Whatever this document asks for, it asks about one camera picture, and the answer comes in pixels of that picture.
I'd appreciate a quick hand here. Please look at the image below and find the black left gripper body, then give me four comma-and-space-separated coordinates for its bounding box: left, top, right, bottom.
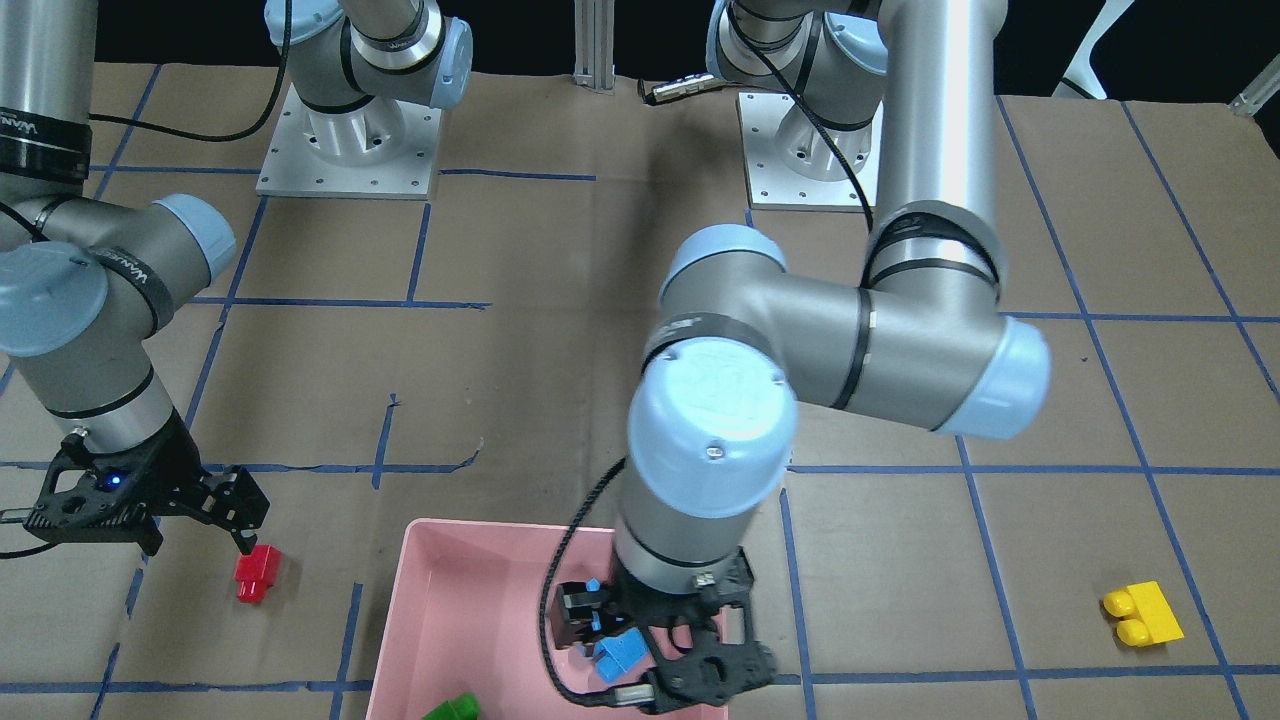
556, 550, 777, 715

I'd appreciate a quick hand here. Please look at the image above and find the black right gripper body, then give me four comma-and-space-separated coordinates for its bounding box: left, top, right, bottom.
22, 413, 216, 556

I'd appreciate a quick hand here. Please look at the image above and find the blue toy block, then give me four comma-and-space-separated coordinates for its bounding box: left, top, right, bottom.
580, 578, 648, 684

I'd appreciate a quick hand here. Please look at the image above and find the red toy block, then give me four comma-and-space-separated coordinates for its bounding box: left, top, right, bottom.
234, 544, 283, 605

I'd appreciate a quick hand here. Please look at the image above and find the green toy block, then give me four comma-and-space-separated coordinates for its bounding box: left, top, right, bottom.
422, 691, 481, 720

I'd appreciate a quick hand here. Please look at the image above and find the yellow toy block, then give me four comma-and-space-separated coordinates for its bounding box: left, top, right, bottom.
1101, 582, 1185, 648

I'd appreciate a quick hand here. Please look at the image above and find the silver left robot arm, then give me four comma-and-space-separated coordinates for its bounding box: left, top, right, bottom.
538, 1, 1050, 715

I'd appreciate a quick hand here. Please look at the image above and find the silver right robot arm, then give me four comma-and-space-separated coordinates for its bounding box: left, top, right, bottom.
1, 1, 474, 556

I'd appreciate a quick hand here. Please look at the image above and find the pink plastic box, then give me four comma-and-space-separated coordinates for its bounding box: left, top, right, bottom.
367, 518, 640, 719

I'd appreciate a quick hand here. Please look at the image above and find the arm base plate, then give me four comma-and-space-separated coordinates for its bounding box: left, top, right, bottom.
737, 91, 884, 213
256, 88, 444, 201

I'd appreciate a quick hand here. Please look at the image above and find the aluminium frame post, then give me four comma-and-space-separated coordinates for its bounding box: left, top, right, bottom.
572, 0, 616, 95

